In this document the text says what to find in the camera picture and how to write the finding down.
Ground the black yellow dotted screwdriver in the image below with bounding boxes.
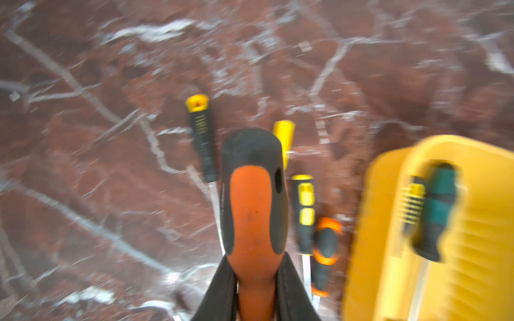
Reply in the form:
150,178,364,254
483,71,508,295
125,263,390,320
395,176,427,258

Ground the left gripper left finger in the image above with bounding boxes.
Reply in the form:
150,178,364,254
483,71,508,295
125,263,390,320
191,255,238,321

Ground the black yellow small screwdriver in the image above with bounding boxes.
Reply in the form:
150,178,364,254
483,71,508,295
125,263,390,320
291,174,315,300

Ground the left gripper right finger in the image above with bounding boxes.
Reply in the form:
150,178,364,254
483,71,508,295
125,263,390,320
275,252,321,321

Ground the small orange black screwdriver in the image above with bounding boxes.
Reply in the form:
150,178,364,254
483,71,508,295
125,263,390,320
311,217,342,311

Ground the yellow plastic storage box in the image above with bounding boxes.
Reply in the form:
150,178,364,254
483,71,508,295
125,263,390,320
341,135,513,320

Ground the yellow handle screwdriver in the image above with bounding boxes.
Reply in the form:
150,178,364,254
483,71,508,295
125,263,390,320
273,120,295,170

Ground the black screwdriver yellow cap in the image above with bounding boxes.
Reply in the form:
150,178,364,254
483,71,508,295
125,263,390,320
186,94,226,256

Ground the green black screwdriver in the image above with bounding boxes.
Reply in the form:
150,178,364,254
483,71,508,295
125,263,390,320
408,163,457,321

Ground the large orange black screwdriver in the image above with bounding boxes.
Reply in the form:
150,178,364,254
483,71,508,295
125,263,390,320
221,128,289,320

